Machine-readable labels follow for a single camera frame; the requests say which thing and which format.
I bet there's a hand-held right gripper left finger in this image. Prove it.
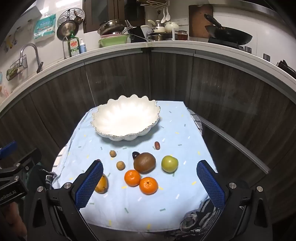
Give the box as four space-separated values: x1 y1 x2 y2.
27 160 104 241

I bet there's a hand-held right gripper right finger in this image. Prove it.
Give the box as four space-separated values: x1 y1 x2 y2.
196 160 274 241

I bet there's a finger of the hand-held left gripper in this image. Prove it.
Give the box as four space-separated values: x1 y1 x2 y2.
0 148 42 184
0 141 18 160

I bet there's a yellow pear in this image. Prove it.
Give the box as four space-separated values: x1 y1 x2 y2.
95 174 109 194

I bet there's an orange tangerine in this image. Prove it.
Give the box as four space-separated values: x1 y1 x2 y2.
124 170 141 187
139 176 159 195

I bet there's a green apple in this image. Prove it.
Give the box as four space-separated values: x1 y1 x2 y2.
161 155 179 173

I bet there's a brown kiwi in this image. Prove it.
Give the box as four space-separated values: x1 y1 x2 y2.
133 152 156 174

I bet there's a white scalloped bowl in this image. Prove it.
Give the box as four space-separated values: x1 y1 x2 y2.
91 94 161 141

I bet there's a person's left hand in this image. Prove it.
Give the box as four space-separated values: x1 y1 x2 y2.
0 202 26 241

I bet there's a grey metal bar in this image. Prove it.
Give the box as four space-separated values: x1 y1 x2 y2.
201 115 271 174

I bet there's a light blue patterned cloth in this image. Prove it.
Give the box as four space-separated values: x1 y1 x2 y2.
51 100 219 232

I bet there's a chrome kitchen faucet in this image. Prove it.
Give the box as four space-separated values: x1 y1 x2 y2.
20 44 44 74

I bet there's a dark wooden base cabinet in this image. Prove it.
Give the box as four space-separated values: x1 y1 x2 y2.
0 45 296 241

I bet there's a green dish soap bottle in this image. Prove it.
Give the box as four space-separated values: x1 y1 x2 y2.
69 31 80 57

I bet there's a hanging plastic bag pack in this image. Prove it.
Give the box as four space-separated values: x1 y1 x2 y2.
33 13 56 42

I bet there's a hanging frying pan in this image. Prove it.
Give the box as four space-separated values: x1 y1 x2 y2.
57 20 77 41

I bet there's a white box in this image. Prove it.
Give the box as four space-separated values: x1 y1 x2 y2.
17 5 43 24

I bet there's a black stove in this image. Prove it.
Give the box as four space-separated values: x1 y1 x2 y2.
208 37 245 49

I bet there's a green plastic basin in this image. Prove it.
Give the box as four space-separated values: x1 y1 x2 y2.
99 35 132 47

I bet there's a metal steamer rack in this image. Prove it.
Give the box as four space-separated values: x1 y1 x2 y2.
58 8 85 26

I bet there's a black wok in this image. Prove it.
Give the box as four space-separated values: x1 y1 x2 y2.
204 14 253 45

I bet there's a steel cooking pot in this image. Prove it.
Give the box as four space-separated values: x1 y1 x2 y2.
148 32 178 41

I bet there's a black box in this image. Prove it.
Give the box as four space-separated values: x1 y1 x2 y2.
126 26 148 43

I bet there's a stainless steel pot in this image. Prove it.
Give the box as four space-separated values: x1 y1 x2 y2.
97 20 125 36

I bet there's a wooden cutting board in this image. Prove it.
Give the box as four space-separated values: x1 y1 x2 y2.
188 4 214 39

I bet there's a cream enamel teapot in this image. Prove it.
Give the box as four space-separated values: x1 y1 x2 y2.
164 21 179 33

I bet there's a wire sink caddy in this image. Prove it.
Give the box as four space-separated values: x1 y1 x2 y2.
6 59 26 81

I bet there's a dark wooden wall cabinet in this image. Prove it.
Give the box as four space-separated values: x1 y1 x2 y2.
83 0 146 33

